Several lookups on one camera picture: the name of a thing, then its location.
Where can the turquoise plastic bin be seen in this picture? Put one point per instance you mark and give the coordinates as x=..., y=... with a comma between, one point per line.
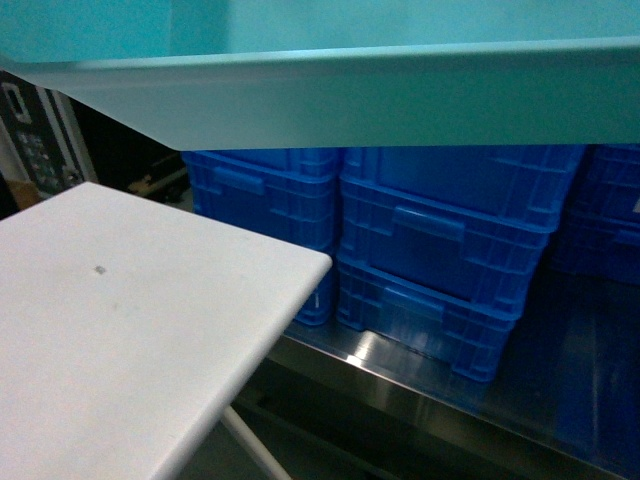
x=273, y=74

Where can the blue crate stack left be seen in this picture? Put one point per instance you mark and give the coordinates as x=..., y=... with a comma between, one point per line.
x=288, y=194

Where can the blue crate stack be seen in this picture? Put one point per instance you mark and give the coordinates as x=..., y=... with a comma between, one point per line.
x=288, y=194
x=599, y=231

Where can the blue crate stack right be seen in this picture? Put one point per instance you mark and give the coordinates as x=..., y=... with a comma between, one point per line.
x=599, y=231

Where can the blue crate upper middle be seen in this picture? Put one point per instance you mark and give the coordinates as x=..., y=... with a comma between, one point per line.
x=468, y=222

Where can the blue crate lower middle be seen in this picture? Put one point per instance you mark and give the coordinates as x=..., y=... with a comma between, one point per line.
x=467, y=338

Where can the white table leg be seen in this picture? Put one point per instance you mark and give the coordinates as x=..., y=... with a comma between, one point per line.
x=253, y=446

